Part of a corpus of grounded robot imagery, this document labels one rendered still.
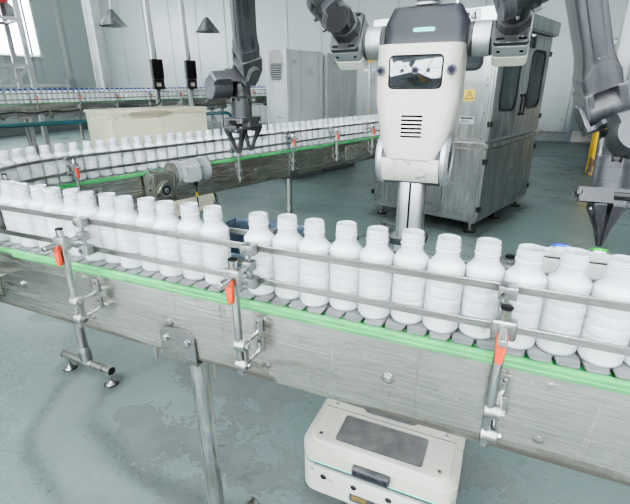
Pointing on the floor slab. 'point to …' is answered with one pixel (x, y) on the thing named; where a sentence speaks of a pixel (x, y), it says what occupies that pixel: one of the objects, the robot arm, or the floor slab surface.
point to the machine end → (489, 132)
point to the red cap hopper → (13, 54)
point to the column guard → (591, 154)
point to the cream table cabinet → (159, 124)
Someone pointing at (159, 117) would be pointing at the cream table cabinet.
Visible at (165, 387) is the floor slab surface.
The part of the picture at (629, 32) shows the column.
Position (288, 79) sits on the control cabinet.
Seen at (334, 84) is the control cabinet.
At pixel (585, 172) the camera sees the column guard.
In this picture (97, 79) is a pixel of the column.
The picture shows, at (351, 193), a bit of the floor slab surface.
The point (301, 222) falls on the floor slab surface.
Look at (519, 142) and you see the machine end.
